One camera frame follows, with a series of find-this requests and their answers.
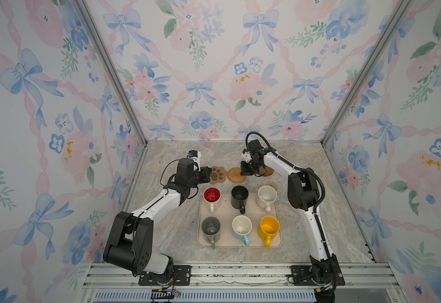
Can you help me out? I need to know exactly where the woven rattan round coaster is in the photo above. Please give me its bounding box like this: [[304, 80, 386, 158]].
[[227, 167, 247, 184]]

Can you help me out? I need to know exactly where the cork paw print coaster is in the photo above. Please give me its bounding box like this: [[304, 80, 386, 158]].
[[210, 167, 228, 184]]

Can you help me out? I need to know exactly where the plain round wooden coaster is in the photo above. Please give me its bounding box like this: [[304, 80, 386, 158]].
[[258, 166, 274, 177]]

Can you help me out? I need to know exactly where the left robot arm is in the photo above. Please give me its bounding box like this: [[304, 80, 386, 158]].
[[103, 157, 212, 276]]

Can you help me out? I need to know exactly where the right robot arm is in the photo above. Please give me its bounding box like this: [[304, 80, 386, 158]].
[[241, 148, 340, 290]]

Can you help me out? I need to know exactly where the white mug red inside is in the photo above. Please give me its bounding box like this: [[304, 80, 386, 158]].
[[202, 187, 221, 213]]

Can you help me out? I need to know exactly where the black mug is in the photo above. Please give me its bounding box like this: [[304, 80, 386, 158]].
[[231, 186, 249, 215]]

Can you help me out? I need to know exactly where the cream white mug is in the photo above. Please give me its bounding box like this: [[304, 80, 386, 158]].
[[256, 186, 277, 213]]

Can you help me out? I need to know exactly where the grey glass mug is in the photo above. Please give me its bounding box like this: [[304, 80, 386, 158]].
[[201, 217, 221, 249]]

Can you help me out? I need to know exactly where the beige serving tray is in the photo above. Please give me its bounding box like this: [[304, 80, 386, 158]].
[[197, 188, 282, 249]]

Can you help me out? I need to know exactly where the yellow mug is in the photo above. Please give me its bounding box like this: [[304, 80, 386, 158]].
[[258, 216, 281, 248]]

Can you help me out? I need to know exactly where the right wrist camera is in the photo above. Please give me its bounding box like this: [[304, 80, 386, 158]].
[[242, 140, 264, 162]]

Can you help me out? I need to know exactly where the white mug blue handle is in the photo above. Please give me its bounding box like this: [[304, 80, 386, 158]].
[[232, 215, 253, 246]]

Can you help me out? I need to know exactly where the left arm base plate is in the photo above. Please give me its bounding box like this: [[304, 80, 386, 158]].
[[138, 265, 191, 287]]

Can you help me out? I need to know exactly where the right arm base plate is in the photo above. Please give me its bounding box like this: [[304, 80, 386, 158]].
[[289, 265, 334, 287]]

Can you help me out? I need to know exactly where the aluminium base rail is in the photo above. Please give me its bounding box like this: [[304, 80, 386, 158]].
[[76, 262, 407, 302]]

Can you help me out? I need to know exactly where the aluminium frame post left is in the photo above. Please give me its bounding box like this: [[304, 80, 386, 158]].
[[70, 0, 147, 146]]

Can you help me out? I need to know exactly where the aluminium frame post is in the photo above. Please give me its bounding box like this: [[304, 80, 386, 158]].
[[70, 0, 147, 146], [320, 0, 412, 146]]

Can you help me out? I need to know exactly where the aluminium frame post right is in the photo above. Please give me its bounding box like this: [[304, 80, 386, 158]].
[[320, 0, 412, 146]]

